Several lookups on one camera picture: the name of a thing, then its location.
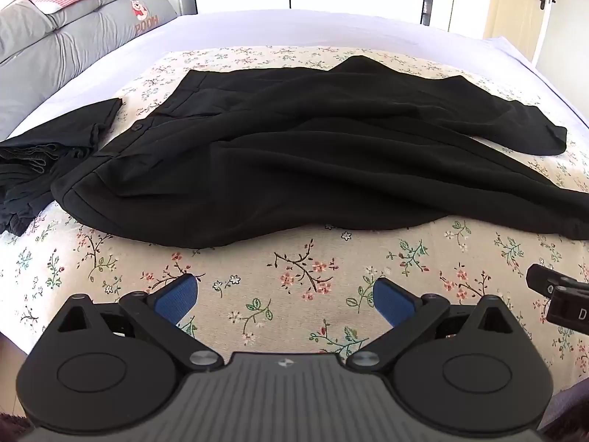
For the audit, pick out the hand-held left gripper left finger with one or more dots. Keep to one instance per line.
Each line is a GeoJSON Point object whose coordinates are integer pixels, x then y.
{"type": "Point", "coordinates": [178, 298]}

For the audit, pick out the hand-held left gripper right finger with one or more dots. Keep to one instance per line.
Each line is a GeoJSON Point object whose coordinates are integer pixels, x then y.
{"type": "Point", "coordinates": [390, 299]}

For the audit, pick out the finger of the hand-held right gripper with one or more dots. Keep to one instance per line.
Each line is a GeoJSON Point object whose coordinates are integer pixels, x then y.
{"type": "Point", "coordinates": [540, 278]}

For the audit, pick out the black pants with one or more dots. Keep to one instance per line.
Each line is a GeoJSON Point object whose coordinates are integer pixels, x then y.
{"type": "Point", "coordinates": [299, 161]}

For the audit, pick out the floral printed blanket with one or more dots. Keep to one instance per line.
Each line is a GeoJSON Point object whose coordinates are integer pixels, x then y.
{"type": "Point", "coordinates": [299, 262]}

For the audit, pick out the pile of folded black clothes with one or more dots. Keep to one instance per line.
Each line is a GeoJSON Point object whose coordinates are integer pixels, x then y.
{"type": "Point", "coordinates": [27, 170]}

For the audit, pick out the cream door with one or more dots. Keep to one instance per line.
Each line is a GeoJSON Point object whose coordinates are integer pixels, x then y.
{"type": "Point", "coordinates": [520, 18]}

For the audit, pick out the grey padded headboard cushion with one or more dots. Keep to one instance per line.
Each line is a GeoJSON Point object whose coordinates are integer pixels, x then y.
{"type": "Point", "coordinates": [46, 46]}

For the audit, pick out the lilac bed sheet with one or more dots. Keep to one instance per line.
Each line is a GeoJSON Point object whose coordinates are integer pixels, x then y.
{"type": "Point", "coordinates": [276, 27]}

